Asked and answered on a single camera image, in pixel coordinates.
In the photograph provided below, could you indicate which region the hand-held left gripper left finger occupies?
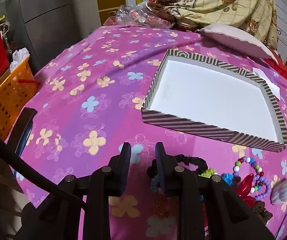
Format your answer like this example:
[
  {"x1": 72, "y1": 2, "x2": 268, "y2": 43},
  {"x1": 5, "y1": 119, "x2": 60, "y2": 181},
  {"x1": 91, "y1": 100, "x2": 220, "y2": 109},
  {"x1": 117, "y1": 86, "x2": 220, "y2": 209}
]
[{"x1": 37, "y1": 142, "x2": 132, "y2": 240}]

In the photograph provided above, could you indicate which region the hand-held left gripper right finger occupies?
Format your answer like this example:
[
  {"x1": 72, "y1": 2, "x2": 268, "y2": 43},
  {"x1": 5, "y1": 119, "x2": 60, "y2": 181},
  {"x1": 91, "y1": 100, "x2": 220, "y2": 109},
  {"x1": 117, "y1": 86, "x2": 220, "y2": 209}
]
[{"x1": 155, "y1": 142, "x2": 275, "y2": 240}]

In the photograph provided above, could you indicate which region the black scrunchie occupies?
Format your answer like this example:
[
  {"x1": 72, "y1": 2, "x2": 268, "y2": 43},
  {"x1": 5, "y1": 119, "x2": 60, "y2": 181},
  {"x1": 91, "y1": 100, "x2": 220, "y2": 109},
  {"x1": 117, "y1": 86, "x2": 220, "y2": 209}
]
[{"x1": 147, "y1": 156, "x2": 208, "y2": 180}]

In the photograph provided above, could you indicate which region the green bead bracelet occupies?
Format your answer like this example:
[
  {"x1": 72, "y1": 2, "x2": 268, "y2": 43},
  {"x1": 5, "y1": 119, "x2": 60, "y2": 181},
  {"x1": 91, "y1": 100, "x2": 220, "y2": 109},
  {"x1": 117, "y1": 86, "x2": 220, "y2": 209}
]
[{"x1": 200, "y1": 168, "x2": 217, "y2": 178}]

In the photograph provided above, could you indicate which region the colourful flower bead bracelet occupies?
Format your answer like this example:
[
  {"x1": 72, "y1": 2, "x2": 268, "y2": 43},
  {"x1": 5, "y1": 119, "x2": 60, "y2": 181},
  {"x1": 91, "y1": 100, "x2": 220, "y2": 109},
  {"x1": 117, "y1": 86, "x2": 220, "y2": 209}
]
[{"x1": 221, "y1": 172, "x2": 235, "y2": 186}]

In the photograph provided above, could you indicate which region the red bow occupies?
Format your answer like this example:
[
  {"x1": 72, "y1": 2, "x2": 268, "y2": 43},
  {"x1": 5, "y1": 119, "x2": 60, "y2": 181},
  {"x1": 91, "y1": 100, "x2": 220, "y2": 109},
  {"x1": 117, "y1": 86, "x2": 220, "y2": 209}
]
[{"x1": 235, "y1": 172, "x2": 258, "y2": 209}]

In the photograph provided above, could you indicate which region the striped cardboard box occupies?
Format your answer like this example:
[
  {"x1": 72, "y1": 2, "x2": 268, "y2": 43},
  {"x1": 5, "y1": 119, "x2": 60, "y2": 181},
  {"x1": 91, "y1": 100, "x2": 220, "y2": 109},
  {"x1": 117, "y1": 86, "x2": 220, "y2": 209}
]
[{"x1": 141, "y1": 49, "x2": 287, "y2": 153}]

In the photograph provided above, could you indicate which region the leopard print bow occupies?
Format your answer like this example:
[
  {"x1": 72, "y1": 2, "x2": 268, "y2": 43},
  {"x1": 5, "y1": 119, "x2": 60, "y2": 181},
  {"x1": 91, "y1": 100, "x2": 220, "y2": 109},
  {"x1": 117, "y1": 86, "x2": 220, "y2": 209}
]
[{"x1": 251, "y1": 201, "x2": 274, "y2": 224}]

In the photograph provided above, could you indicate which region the white fluffy scrunchie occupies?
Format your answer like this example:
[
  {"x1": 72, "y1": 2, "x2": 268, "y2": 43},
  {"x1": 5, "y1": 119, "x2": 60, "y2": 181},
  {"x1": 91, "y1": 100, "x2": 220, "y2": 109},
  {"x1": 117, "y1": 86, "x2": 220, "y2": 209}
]
[{"x1": 271, "y1": 175, "x2": 287, "y2": 205}]

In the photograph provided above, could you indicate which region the white paper card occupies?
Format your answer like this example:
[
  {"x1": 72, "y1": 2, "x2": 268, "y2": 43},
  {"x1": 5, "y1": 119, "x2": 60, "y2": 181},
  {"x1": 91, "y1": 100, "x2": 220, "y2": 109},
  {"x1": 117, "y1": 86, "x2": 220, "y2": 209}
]
[{"x1": 252, "y1": 67, "x2": 281, "y2": 100}]

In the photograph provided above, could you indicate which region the red cloth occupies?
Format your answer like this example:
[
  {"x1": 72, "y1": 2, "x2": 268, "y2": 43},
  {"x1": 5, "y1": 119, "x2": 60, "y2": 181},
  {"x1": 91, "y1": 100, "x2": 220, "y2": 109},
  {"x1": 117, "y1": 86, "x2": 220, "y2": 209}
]
[{"x1": 264, "y1": 57, "x2": 287, "y2": 82}]

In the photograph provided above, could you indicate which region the pink floral bedsheet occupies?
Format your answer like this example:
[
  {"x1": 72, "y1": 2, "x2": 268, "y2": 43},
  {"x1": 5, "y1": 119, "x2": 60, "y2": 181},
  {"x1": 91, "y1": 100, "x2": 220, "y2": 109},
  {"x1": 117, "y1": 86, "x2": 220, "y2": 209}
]
[{"x1": 2, "y1": 25, "x2": 287, "y2": 240}]

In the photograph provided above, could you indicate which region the dark smartphone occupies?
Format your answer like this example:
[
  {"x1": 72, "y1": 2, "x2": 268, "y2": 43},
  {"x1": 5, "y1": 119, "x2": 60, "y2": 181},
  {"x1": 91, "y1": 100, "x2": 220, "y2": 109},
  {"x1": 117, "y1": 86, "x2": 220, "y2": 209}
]
[{"x1": 7, "y1": 107, "x2": 37, "y2": 158}]

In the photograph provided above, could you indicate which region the white pillow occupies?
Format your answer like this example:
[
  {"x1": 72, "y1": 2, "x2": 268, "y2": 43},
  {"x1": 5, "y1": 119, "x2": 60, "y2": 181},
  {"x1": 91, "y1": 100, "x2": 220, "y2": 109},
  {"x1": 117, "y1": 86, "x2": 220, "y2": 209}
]
[{"x1": 196, "y1": 24, "x2": 279, "y2": 62}]

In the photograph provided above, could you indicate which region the orange plastic basket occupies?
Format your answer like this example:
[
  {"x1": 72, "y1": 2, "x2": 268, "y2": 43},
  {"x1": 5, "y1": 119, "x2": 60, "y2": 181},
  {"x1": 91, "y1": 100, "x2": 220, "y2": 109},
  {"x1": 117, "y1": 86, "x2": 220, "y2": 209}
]
[{"x1": 0, "y1": 56, "x2": 37, "y2": 140}]

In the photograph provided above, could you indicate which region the clear plastic bag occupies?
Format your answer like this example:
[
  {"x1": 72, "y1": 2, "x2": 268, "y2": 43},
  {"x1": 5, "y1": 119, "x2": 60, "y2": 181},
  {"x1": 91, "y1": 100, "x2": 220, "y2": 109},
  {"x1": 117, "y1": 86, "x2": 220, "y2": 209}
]
[{"x1": 103, "y1": 1, "x2": 176, "y2": 29}]

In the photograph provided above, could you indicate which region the white cloth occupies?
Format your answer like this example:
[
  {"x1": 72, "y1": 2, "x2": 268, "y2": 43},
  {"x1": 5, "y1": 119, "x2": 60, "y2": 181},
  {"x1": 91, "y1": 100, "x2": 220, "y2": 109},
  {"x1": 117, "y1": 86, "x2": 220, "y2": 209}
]
[{"x1": 10, "y1": 47, "x2": 31, "y2": 72}]

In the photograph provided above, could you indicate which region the beige floral quilt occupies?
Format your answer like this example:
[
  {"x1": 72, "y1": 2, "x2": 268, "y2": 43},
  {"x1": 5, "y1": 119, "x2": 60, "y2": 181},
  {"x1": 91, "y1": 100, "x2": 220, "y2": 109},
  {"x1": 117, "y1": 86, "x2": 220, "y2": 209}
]
[{"x1": 146, "y1": 0, "x2": 279, "y2": 50}]

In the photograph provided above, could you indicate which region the grey cabinet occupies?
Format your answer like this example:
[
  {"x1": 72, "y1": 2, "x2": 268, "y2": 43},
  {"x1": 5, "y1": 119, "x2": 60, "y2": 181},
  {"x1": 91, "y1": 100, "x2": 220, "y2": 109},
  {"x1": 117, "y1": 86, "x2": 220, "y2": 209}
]
[{"x1": 18, "y1": 0, "x2": 101, "y2": 67}]

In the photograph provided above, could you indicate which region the multicolour bead bracelet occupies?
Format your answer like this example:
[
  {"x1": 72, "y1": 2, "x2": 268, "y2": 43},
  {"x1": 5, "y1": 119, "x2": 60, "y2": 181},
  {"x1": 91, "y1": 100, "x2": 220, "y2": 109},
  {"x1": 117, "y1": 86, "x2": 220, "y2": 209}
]
[{"x1": 233, "y1": 156, "x2": 263, "y2": 193}]

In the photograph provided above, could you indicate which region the black cable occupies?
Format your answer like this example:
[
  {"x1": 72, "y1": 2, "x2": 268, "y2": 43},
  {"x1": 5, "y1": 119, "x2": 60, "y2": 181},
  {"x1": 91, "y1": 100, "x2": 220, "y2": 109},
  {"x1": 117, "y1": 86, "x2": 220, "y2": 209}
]
[{"x1": 0, "y1": 122, "x2": 86, "y2": 212}]

